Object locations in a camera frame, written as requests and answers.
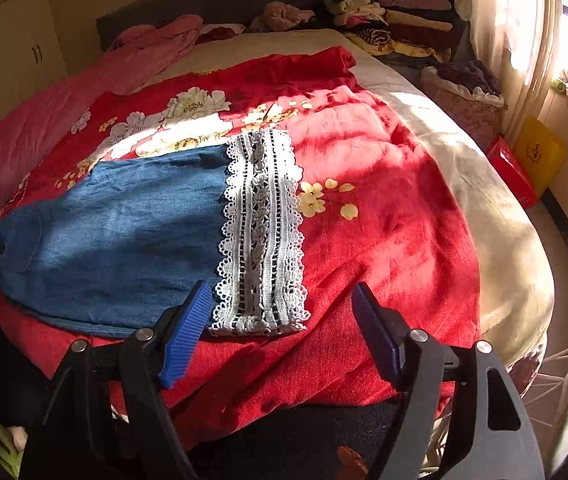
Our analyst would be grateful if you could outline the cream wardrobe cabinets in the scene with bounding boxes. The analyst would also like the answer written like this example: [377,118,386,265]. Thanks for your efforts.
[0,0,70,162]

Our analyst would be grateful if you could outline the yellow box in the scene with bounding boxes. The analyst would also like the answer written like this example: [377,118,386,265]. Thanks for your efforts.
[514,115,567,197]

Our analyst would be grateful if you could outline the red box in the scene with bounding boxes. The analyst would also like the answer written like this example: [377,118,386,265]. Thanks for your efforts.
[487,136,538,209]

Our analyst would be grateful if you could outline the pile of folded clothes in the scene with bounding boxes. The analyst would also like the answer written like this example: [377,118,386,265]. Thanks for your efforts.
[324,0,465,64]

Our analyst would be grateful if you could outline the pink rolled blanket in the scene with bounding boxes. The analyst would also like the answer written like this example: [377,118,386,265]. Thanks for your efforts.
[0,14,203,208]

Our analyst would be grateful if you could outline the cream window curtain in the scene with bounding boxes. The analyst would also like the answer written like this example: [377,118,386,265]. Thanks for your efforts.
[454,0,562,145]

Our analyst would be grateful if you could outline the dark clothes in basket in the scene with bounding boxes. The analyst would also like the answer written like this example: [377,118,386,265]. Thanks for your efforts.
[421,60,506,153]

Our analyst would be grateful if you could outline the pink plush garment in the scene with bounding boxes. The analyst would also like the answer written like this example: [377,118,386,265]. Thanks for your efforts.
[248,1,316,32]

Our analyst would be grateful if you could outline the red floral quilt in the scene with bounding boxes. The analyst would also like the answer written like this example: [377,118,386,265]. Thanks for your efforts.
[13,47,479,448]

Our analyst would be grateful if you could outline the blue denim pants lace hem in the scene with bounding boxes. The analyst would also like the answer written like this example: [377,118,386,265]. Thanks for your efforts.
[0,129,309,338]

